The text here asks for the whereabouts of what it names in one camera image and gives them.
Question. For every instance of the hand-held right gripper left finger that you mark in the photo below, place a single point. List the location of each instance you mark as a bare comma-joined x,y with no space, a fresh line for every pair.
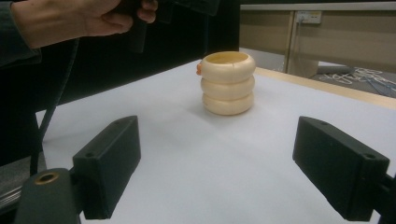
106,168

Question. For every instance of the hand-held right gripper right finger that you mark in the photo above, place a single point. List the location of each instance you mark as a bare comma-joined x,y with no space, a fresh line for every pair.
339,168

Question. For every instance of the cream ribbed cup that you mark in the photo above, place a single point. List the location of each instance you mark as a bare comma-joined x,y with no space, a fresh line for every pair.
228,84

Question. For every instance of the wooden table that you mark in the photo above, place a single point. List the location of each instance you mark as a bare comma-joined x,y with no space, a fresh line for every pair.
327,85

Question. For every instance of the white board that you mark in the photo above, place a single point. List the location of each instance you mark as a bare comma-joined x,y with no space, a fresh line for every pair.
218,161

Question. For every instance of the beige shelf unit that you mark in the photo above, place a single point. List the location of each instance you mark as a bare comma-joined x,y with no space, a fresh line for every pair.
342,40

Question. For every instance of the aluminium floor rail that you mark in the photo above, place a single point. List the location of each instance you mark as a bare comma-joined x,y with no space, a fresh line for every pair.
9,197

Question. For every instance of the white wall socket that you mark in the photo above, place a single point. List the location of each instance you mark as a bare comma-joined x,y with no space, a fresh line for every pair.
308,17

